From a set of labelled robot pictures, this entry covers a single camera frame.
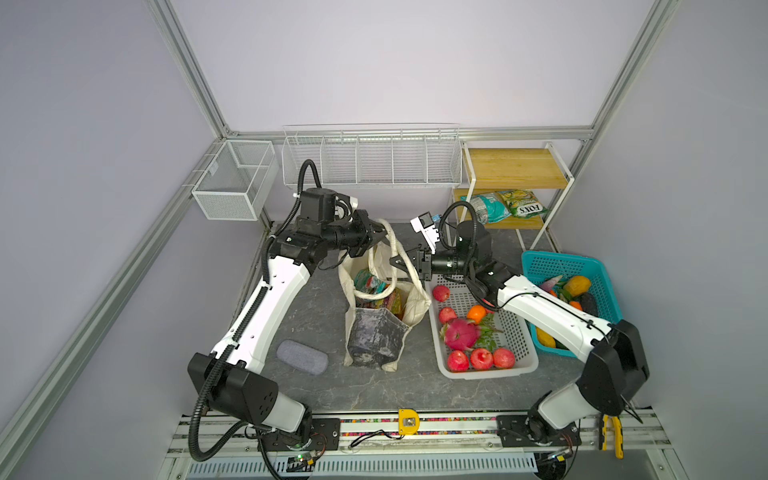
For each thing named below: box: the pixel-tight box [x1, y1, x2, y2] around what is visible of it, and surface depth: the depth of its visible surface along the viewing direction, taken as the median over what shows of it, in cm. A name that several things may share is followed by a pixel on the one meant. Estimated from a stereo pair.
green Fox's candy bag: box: [497, 189, 549, 218], surface depth 103 cm
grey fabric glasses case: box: [276, 340, 329, 376], surface depth 86 cm
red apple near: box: [447, 350, 469, 373], surface depth 82 cm
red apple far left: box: [432, 285, 451, 303], surface depth 98 cm
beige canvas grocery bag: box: [338, 219, 432, 372], surface depth 73 cm
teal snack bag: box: [460, 192, 512, 225], surface depth 101 cm
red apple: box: [471, 348, 493, 371], surface depth 82 cm
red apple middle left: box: [438, 306, 458, 324], surface depth 91 cm
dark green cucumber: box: [581, 292, 599, 317], surface depth 93 cm
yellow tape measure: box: [398, 408, 421, 435], surface depth 76 cm
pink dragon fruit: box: [439, 318, 481, 351], surface depth 84 cm
